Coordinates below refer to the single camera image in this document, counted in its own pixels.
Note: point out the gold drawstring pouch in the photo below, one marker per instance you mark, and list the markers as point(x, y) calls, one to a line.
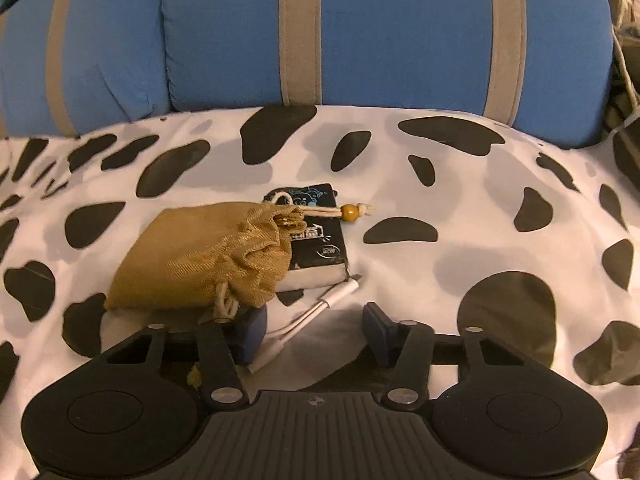
point(227, 257)

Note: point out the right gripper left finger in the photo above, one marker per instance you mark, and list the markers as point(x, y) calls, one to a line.
point(222, 346)

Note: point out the blue striped cushion right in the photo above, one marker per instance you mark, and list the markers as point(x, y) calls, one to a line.
point(541, 66)

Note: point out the blue striped cushion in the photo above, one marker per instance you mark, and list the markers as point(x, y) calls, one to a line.
point(541, 66)
point(73, 66)

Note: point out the black card box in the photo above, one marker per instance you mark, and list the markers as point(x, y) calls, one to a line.
point(319, 255)

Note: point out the blue striped cushion left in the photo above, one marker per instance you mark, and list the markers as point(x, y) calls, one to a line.
point(73, 66)

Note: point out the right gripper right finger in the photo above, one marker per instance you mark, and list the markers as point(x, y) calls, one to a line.
point(406, 348)

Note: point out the cow print blanket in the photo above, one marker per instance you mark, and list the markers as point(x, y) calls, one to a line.
point(473, 224)

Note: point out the dark clutter pile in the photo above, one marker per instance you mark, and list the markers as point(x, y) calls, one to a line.
point(623, 97)

